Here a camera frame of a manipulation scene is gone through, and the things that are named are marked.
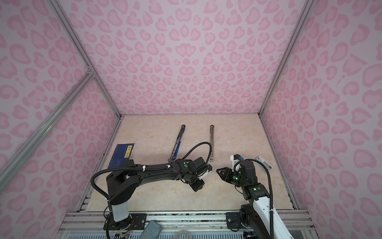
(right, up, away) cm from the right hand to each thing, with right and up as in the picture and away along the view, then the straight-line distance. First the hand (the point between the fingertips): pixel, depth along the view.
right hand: (218, 171), depth 78 cm
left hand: (-8, -9, +4) cm, 13 cm away
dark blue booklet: (-60, +4, +19) cm, 63 cm away
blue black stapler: (-24, +12, +23) cm, 35 cm away
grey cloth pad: (-32, -25, -9) cm, 41 cm away
